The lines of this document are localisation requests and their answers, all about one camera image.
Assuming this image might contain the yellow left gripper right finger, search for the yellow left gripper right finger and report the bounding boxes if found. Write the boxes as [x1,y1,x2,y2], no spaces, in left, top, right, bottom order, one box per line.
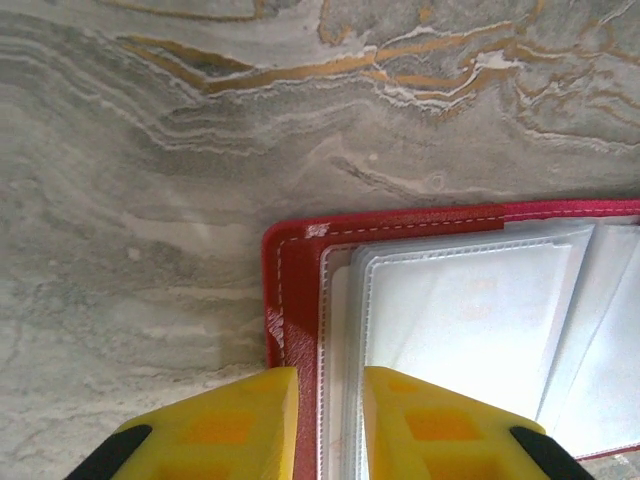
[363,366,591,480]

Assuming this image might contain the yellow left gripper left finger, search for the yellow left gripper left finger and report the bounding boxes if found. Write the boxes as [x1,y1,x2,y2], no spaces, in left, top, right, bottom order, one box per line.
[64,366,300,480]

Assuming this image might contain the red card holder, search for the red card holder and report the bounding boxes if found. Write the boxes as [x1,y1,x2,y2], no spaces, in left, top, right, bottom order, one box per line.
[261,198,640,480]

